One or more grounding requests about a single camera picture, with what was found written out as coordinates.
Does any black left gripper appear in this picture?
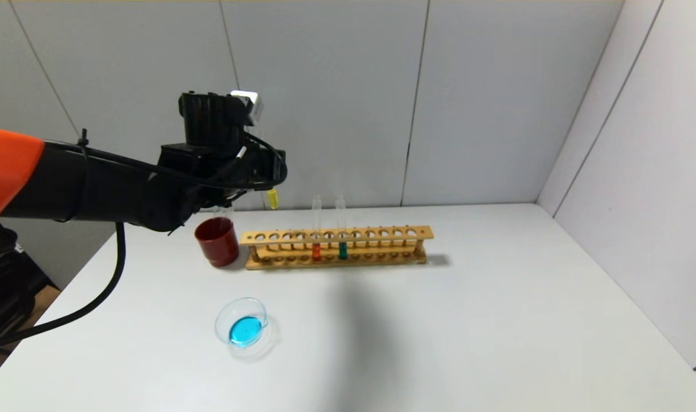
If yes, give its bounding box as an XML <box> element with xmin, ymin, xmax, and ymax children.
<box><xmin>256</xmin><ymin>148</ymin><xmax>287</xmax><ymax>191</ymax></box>

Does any yellow pigment test tube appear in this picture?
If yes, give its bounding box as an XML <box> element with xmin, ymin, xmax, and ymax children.
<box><xmin>250</xmin><ymin>127</ymin><xmax>280</xmax><ymax>210</ymax></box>

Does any wooden test tube rack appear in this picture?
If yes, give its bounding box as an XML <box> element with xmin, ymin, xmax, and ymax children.
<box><xmin>240</xmin><ymin>225</ymin><xmax>434</xmax><ymax>271</ymax></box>

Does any red pigment test tube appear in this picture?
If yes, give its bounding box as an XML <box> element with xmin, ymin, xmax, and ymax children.
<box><xmin>312</xmin><ymin>195</ymin><xmax>323</xmax><ymax>262</ymax></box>

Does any green pigment test tube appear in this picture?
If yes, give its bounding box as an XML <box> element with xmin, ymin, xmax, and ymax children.
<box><xmin>335</xmin><ymin>195</ymin><xmax>349</xmax><ymax>261</ymax></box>

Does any dark red plastic cup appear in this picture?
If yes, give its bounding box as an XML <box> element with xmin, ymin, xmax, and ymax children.
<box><xmin>195</xmin><ymin>217</ymin><xmax>241</xmax><ymax>268</ymax></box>

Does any clear glass beaker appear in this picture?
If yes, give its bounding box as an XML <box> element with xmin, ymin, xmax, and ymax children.
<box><xmin>215</xmin><ymin>296</ymin><xmax>280</xmax><ymax>359</ymax></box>

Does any black chair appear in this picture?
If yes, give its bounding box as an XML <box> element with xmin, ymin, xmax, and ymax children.
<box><xmin>0</xmin><ymin>223</ymin><xmax>60</xmax><ymax>358</ymax></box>

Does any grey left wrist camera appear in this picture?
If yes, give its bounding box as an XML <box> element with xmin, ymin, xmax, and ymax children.
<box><xmin>232</xmin><ymin>90</ymin><xmax>264</xmax><ymax>126</ymax></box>

